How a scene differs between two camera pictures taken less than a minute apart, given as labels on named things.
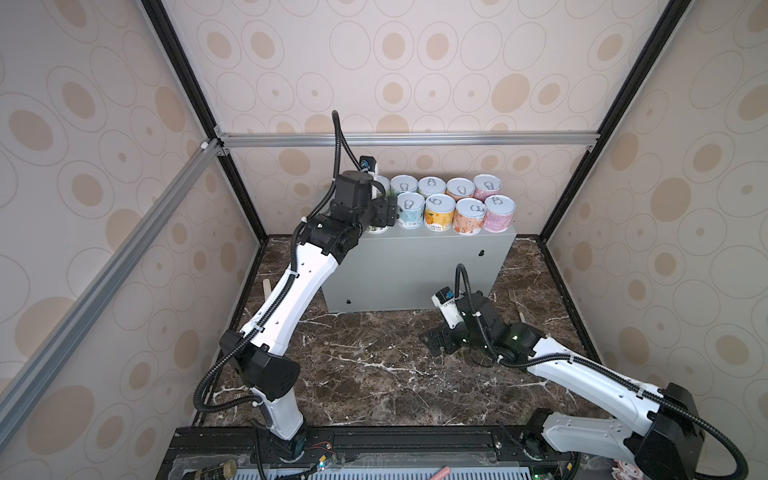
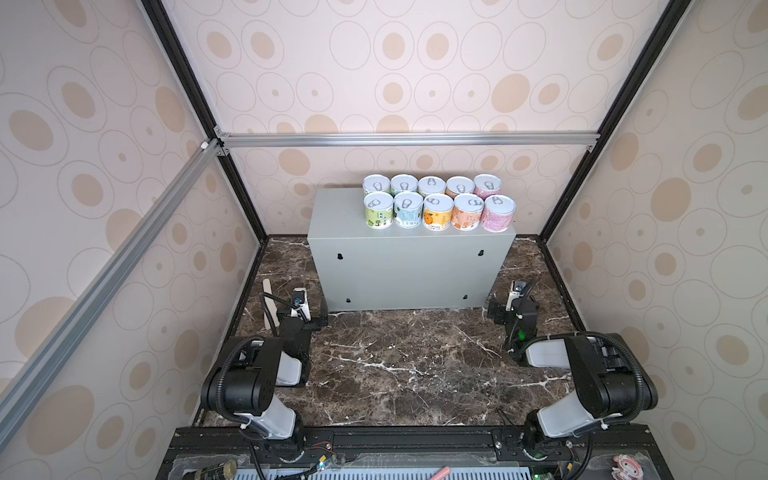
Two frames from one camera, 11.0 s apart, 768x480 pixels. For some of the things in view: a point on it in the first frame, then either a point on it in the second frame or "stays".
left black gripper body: (374, 214) -> (305, 329)
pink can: (486, 185) stays
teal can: (402, 183) stays
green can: (385, 182) stays
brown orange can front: (469, 215) stays
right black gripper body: (459, 337) -> (506, 318)
